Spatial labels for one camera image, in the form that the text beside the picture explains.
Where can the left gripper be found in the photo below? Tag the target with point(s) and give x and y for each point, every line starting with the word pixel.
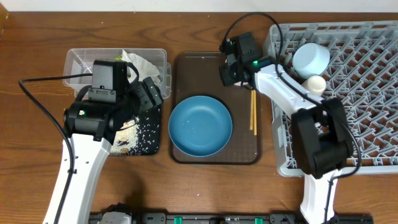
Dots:
pixel 147 101

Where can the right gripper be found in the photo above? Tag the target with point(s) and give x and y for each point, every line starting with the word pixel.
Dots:
pixel 227 79

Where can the white napkin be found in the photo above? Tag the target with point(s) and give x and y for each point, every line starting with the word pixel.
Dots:
pixel 144 67

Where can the wooden chopstick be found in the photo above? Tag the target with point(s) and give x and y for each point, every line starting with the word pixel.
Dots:
pixel 251 126
pixel 254 112

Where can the white rice pile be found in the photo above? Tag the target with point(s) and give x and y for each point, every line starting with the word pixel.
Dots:
pixel 130 137

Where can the dark blue plate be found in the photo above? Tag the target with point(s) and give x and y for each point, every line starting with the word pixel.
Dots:
pixel 200 126

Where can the light blue bowl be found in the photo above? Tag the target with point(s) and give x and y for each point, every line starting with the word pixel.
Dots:
pixel 310 59

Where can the cream cup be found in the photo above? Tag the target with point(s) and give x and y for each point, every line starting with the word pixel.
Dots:
pixel 315 85

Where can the pink bowl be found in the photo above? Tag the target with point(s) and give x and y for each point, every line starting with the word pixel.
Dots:
pixel 241 84

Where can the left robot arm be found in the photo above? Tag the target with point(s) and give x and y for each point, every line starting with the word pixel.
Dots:
pixel 83 160

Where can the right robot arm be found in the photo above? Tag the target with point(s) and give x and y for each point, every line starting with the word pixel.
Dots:
pixel 321 139

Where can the clear plastic waste bin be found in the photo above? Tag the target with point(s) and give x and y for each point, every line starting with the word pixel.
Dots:
pixel 81 61

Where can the grey dishwasher rack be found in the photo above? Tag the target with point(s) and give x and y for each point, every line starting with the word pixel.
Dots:
pixel 362 73

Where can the black rectangular tray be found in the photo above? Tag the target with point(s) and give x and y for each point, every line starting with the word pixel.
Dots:
pixel 152 133

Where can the brown serving tray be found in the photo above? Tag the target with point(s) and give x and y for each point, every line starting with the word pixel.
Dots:
pixel 197 73

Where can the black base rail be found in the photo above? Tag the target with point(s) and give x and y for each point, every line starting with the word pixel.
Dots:
pixel 275 218

